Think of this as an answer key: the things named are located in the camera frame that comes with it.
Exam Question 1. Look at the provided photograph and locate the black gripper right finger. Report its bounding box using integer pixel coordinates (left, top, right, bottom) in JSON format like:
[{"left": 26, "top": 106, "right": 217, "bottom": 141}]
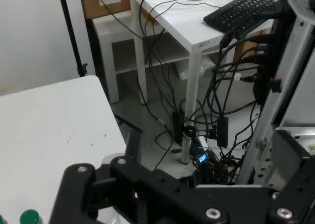
[{"left": 267, "top": 157, "right": 315, "bottom": 224}]

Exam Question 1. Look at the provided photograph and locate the clear plastic bag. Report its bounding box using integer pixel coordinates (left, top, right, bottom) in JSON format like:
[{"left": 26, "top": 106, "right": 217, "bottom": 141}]
[{"left": 177, "top": 58, "right": 215, "bottom": 81}]

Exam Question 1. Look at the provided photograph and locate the clear plastic jar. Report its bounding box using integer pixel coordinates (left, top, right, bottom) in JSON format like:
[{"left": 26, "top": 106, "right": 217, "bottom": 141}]
[{"left": 98, "top": 205, "right": 130, "bottom": 224}]

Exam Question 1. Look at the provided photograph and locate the white shelf unit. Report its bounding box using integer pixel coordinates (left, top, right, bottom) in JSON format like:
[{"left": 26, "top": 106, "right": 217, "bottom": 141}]
[{"left": 92, "top": 11, "right": 190, "bottom": 104}]

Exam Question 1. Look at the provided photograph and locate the white desk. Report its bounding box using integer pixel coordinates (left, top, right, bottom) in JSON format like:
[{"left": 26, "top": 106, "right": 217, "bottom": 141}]
[{"left": 123, "top": 0, "right": 275, "bottom": 165}]

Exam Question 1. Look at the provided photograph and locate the labelled cardboard box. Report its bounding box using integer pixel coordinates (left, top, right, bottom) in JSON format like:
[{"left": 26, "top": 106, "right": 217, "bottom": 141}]
[{"left": 78, "top": 0, "right": 158, "bottom": 20}]

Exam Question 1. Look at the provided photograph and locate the power meter with blue display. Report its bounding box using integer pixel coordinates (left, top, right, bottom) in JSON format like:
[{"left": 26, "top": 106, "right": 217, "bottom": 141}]
[{"left": 191, "top": 147, "right": 215, "bottom": 168}]

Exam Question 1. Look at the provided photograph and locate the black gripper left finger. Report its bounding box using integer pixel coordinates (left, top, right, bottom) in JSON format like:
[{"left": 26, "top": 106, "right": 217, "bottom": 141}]
[{"left": 49, "top": 130, "right": 229, "bottom": 224}]

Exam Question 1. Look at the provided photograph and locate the aluminium extrusion frame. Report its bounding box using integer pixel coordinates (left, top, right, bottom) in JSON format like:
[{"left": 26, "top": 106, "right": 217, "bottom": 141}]
[{"left": 236, "top": 0, "right": 315, "bottom": 194}]

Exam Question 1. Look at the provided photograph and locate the black power strip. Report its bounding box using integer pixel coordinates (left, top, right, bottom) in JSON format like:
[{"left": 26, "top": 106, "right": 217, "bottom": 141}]
[
  {"left": 216, "top": 115, "right": 229, "bottom": 147},
  {"left": 172, "top": 110, "right": 184, "bottom": 146}
]

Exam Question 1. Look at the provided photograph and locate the black keyboard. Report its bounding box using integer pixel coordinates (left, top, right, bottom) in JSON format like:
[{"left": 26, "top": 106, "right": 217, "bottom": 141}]
[{"left": 203, "top": 0, "right": 308, "bottom": 34}]

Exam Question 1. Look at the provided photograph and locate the thick grey cable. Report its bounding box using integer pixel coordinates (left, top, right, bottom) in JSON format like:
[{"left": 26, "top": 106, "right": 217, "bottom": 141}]
[{"left": 213, "top": 64, "right": 260, "bottom": 74}]

